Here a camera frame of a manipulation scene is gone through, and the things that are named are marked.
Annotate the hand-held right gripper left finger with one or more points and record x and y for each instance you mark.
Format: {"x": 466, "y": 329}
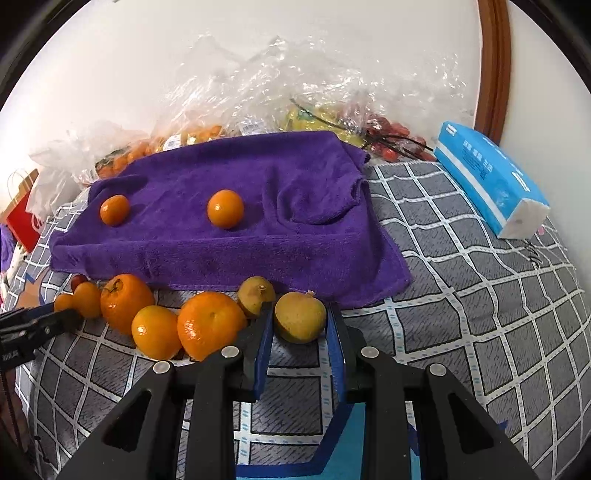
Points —
{"x": 264, "y": 360}

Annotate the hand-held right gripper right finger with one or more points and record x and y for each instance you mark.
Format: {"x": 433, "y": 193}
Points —
{"x": 334, "y": 360}

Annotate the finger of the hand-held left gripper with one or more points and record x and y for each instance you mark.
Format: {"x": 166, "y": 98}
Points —
{"x": 27, "y": 314}
{"x": 51, "y": 322}

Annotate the tiny orange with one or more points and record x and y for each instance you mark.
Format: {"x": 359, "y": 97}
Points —
{"x": 63, "y": 302}

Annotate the small orange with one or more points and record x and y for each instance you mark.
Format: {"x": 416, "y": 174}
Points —
{"x": 114, "y": 210}
{"x": 87, "y": 299}

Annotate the small red fruit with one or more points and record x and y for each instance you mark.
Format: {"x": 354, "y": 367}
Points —
{"x": 78, "y": 280}

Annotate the yellow-brown fruit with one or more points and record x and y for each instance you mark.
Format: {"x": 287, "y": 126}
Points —
{"x": 300, "y": 316}
{"x": 256, "y": 295}

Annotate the large deep orange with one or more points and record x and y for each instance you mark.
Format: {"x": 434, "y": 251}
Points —
{"x": 210, "y": 325}

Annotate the orange with leafy stem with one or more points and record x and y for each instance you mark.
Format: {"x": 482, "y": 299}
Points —
{"x": 125, "y": 302}

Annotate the yellowish orange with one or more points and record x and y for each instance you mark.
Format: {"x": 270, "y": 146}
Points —
{"x": 156, "y": 331}

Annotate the white spotted cloth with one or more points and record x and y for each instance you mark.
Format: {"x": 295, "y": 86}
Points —
{"x": 16, "y": 261}

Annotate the red paper bag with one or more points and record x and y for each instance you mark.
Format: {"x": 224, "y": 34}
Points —
{"x": 21, "y": 221}

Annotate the purple towel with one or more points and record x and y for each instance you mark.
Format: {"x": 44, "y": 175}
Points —
{"x": 277, "y": 249}

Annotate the white plastic bag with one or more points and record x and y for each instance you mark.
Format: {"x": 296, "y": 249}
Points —
{"x": 51, "y": 184}

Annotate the round orange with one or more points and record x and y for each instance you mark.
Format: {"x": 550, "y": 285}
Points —
{"x": 225, "y": 208}

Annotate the clear bag of small oranges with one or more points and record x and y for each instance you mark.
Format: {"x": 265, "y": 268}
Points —
{"x": 120, "y": 159}

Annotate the blue tissue pack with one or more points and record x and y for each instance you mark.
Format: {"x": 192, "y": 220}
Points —
{"x": 489, "y": 175}

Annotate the clear bag of bananas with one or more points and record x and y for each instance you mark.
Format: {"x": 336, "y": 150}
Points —
{"x": 314, "y": 117}

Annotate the wooden door frame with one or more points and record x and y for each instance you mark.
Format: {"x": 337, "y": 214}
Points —
{"x": 494, "y": 69}

